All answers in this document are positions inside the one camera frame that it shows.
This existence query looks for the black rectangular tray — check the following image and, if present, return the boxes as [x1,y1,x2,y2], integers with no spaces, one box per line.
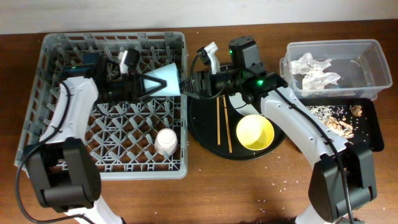
[300,98,384,152]

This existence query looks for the food scraps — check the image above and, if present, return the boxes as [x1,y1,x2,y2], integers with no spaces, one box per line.
[306,105,363,139]

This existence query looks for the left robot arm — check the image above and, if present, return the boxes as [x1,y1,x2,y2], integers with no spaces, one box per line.
[20,53,169,223]

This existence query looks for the grey plate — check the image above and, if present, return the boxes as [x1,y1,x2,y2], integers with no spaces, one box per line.
[229,93,260,116]

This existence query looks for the clear plastic bin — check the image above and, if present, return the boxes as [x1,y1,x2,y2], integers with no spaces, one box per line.
[280,39,392,100]

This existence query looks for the grey dishwasher rack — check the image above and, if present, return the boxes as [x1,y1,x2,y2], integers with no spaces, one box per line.
[15,31,188,180]

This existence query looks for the white napkin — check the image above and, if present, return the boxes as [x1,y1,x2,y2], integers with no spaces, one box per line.
[290,53,341,90]

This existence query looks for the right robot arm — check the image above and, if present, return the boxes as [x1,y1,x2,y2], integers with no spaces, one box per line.
[180,36,377,223]

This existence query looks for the round black tray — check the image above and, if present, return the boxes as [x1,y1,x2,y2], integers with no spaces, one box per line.
[187,63,287,161]

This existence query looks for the yellow bowl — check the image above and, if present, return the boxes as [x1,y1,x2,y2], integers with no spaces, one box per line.
[236,114,275,151]

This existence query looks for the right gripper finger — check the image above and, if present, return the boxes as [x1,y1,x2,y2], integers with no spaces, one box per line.
[180,77,195,89]
[180,83,199,99]

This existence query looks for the light blue cup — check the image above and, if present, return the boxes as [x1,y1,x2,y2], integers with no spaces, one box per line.
[146,63,180,97]

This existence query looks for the wooden chopstick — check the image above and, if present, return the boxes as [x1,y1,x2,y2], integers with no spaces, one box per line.
[216,98,221,146]
[223,95,233,154]

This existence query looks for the pink cup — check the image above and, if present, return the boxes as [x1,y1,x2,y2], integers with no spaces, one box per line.
[154,128,178,156]

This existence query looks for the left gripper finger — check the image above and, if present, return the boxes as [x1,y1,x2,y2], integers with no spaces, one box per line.
[137,81,167,100]
[135,73,167,86]

